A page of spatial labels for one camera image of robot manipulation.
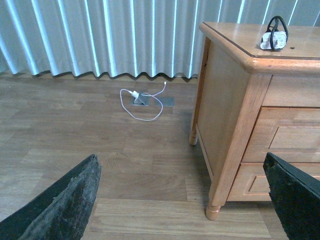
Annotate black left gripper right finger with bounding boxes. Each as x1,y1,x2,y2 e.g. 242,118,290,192
263,152,320,240

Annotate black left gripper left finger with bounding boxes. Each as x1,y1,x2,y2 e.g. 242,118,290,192
0,154,102,240

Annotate wooden top drawer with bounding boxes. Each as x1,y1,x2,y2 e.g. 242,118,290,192
242,107,320,163

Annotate wooden drawer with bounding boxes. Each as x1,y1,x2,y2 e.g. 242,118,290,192
227,162,271,202
242,107,320,163

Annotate white charger with black cable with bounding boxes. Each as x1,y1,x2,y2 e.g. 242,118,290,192
256,15,289,52

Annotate wooden lower drawer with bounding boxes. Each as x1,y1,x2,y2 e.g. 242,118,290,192
227,162,271,202

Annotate wooden nightstand cabinet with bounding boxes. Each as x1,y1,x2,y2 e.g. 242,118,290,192
189,22,320,220

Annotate open metal floor socket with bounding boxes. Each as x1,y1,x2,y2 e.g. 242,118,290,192
130,93,150,106

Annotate closed metal floor socket plate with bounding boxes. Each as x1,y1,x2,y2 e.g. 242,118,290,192
155,97,175,107

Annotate white pleated curtain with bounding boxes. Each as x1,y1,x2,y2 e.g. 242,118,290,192
0,0,320,78

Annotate white wall charger plug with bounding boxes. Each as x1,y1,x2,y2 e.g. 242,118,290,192
129,90,139,99

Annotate white charging cable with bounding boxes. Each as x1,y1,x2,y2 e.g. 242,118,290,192
119,81,168,123

